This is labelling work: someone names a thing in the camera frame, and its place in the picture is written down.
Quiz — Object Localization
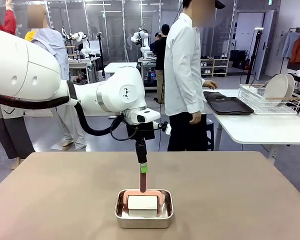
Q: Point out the dark grey plastic stool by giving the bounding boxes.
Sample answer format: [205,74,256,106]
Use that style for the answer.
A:
[205,118,215,152]

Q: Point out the person's right forearm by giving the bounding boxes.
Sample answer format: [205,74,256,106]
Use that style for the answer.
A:
[186,79,206,115]

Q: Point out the person in black shirt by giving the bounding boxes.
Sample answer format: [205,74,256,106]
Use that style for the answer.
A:
[151,23,171,105]

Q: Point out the white workbench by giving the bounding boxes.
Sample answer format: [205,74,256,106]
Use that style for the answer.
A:
[68,57,99,85]

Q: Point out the white shoe rack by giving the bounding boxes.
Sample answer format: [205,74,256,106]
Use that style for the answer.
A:
[199,55,229,78]

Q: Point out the rectangular metal tin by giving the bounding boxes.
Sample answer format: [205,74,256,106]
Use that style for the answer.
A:
[114,188,175,229]

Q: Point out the grey hanging shirt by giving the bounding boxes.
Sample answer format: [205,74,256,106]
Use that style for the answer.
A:
[280,30,300,60]

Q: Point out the thin black left gripper cable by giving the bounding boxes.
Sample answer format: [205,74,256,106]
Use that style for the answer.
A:
[109,116,141,141]

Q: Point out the white round plate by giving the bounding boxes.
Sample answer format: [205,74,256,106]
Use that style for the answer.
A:
[283,73,296,101]
[263,73,290,108]

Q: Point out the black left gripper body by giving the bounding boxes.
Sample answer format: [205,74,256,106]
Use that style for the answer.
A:
[125,121,156,141]

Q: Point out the black tripod with light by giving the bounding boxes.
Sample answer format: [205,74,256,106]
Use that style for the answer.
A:
[244,26,265,85]

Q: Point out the white side table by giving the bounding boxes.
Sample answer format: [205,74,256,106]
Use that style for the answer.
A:
[201,88,300,156]

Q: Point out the person's right hand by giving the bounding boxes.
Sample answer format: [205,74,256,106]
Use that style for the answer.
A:
[189,111,203,126]

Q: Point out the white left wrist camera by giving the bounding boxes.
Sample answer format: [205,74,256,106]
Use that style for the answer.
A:
[152,120,173,137]

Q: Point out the white height-adjustable desk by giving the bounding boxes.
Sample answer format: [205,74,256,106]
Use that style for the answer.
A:
[103,61,139,74]

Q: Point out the white wire dish rack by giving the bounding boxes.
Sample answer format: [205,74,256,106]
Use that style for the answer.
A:
[237,83,300,116]

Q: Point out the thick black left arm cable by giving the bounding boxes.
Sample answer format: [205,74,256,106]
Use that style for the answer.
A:
[0,92,124,137]

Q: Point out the figure in yellow jacket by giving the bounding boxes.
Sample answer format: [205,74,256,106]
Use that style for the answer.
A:
[24,30,39,43]

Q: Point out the person's left hand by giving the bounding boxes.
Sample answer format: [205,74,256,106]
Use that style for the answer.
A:
[202,79,219,91]

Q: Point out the white cutlery holder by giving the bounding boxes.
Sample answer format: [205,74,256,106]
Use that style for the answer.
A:
[240,85,259,95]

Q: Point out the black bag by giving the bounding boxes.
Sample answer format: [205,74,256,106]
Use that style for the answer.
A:
[229,49,249,70]

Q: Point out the person in white shirt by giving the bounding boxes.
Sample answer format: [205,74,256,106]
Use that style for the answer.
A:
[163,0,226,152]

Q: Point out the black side table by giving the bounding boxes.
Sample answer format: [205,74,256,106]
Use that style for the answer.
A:
[285,71,300,91]

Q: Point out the pink lint roller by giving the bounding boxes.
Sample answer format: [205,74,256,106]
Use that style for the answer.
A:
[122,171,164,211]

